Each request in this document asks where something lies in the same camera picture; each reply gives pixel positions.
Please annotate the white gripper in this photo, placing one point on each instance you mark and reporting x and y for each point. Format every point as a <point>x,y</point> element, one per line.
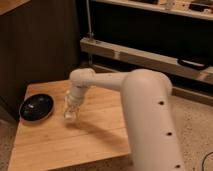
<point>75,97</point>

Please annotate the black ceramic bowl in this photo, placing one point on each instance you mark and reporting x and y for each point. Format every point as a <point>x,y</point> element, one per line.
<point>36,107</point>

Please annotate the white plastic bottle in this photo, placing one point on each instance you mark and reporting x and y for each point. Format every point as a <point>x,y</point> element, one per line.
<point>70,117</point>

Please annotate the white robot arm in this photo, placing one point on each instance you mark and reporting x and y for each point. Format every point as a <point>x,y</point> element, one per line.
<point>145,102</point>

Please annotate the wooden table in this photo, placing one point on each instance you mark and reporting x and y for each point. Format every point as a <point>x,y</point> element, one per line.
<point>99,133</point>

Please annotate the upper wooden shelf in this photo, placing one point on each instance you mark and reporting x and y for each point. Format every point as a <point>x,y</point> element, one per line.
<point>175,7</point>

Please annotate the white shelf beam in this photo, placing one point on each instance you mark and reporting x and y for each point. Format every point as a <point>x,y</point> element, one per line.
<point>146,59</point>

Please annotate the metal vertical pole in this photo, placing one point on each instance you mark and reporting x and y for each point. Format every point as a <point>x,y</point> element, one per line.
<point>90,31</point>

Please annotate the black flat object on beam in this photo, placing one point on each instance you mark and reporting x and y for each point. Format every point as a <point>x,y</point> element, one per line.
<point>192,65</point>

